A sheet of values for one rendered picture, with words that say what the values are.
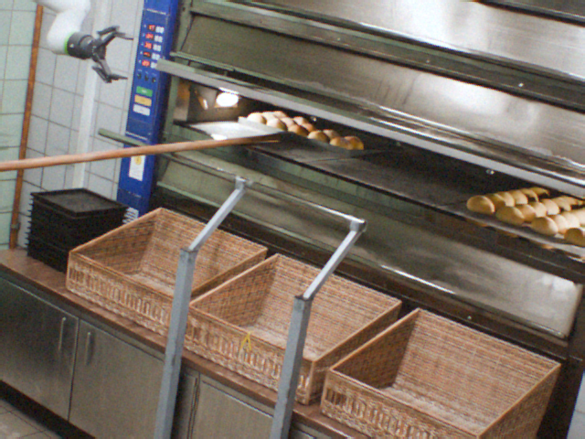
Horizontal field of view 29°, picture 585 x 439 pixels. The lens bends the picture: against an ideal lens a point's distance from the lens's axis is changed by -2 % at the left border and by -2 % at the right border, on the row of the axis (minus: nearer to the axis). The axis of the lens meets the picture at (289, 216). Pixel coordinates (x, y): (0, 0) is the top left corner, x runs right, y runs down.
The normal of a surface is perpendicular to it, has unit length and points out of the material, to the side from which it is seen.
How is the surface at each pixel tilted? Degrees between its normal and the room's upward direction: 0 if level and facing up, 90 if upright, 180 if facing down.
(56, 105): 90
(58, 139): 90
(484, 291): 70
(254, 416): 91
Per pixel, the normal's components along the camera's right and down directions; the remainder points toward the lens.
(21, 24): 0.76, 0.28
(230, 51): -0.53, -0.24
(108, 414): -0.63, 0.09
